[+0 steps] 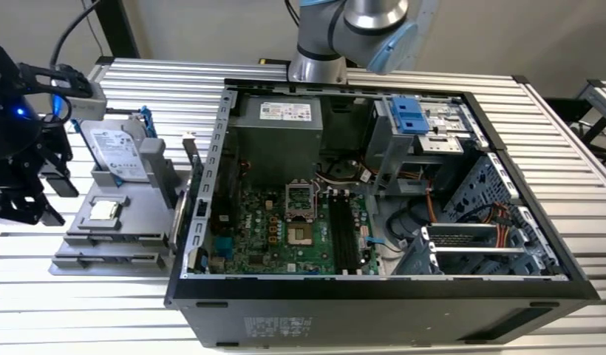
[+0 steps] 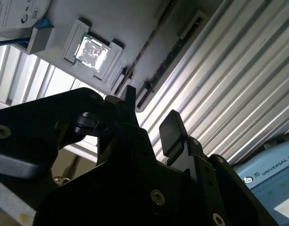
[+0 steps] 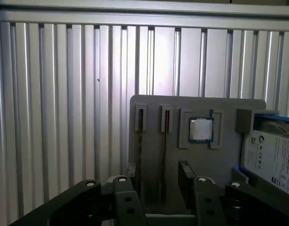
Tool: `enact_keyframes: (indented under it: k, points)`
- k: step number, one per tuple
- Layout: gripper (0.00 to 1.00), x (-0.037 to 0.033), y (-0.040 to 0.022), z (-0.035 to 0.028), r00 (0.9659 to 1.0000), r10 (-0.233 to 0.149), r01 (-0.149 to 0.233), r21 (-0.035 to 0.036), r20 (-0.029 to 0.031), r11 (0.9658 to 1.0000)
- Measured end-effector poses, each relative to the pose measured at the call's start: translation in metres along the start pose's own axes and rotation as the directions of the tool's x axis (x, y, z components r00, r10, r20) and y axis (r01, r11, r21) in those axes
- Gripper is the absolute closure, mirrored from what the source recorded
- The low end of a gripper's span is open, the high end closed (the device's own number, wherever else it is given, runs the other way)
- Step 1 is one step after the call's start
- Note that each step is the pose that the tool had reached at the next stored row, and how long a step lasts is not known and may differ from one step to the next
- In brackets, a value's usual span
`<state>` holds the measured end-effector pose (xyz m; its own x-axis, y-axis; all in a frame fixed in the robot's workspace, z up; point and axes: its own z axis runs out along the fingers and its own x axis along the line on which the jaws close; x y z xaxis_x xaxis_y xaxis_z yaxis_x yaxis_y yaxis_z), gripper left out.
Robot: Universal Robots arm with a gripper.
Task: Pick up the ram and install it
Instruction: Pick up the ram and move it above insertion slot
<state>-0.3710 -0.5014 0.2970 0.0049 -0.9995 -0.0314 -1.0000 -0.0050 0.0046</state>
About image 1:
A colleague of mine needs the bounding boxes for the grey parts rack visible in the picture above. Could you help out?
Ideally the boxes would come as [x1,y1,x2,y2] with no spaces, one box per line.
[47,138,205,277]

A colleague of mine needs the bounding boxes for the round black speaker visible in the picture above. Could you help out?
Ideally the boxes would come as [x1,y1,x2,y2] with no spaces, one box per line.
[325,158,359,182]

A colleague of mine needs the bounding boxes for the blue plastic drive latch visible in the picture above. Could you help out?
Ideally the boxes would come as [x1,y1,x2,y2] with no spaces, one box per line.
[388,96,428,135]

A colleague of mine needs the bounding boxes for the black open PC case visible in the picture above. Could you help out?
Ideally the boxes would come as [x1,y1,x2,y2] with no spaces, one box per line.
[163,76,600,348]

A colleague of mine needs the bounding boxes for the black RAM slot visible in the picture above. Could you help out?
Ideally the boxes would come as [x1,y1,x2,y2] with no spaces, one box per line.
[347,189,364,275]
[340,189,357,275]
[335,189,351,275]
[329,189,344,275]

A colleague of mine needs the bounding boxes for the blue rear port block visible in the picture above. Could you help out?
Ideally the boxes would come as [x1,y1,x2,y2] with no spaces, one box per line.
[213,237,235,260]

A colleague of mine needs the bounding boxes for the silver hard disk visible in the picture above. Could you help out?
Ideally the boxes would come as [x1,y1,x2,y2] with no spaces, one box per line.
[79,118,151,183]

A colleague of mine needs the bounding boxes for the green motherboard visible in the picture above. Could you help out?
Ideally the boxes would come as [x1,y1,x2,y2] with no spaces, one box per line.
[207,183,383,277]

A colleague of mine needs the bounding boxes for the silver CPU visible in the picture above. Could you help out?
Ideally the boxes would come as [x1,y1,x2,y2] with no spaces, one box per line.
[88,200,123,221]

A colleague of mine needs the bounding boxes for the black post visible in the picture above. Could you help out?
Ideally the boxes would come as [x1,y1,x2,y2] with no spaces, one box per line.
[88,0,141,59]

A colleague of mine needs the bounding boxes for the black case fan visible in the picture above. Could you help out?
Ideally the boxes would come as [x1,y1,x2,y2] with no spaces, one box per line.
[217,146,240,230]

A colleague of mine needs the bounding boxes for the metal socket cover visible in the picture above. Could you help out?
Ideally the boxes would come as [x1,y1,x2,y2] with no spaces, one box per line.
[284,180,319,221]

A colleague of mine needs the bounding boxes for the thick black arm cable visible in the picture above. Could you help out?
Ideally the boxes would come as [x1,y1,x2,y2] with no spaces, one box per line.
[48,0,107,70]

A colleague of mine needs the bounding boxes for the RAM stick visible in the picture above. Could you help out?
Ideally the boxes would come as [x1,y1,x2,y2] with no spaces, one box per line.
[77,254,160,264]
[88,234,159,242]

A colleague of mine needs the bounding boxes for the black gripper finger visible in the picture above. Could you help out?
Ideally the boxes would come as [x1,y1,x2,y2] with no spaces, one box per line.
[33,137,81,198]
[0,183,67,228]

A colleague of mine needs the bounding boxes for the neighbouring metal table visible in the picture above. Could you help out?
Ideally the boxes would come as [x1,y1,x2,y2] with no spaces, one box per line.
[576,78,606,163]

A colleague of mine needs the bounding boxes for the graphics card with bracket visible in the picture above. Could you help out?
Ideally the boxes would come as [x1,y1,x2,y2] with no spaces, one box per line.
[168,129,207,254]

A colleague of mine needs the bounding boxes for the orange yellow wire bundle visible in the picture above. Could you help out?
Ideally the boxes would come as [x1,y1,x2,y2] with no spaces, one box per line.
[488,204,512,249]

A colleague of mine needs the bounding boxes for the black looped wire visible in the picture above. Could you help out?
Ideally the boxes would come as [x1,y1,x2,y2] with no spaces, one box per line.
[384,206,432,254]

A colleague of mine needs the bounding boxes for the CPU socket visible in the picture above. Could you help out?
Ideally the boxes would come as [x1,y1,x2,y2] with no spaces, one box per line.
[285,220,316,248]

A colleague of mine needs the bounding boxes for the blue disk carrier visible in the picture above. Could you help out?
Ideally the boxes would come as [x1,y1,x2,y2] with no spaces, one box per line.
[68,105,159,188]

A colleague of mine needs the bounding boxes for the grey metal disk bay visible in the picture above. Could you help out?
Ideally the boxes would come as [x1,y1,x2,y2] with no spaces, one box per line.
[395,221,561,277]

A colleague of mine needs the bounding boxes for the grey power supply unit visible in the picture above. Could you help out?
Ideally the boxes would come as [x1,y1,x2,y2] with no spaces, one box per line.
[231,94,324,186]

